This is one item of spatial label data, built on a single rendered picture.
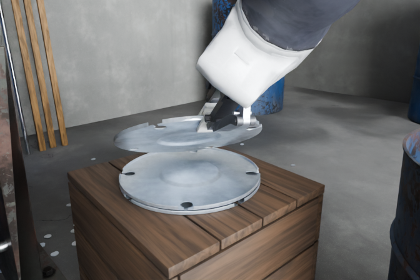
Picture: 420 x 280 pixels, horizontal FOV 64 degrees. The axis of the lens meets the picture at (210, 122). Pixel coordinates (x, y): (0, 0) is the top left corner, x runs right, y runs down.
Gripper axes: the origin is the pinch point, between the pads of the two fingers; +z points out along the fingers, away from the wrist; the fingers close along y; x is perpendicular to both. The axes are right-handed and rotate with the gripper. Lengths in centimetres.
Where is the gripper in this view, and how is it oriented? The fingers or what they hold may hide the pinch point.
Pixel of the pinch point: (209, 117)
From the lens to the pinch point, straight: 54.4
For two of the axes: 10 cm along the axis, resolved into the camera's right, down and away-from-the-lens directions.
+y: -1.4, -9.3, 3.5
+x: -9.5, 0.3, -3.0
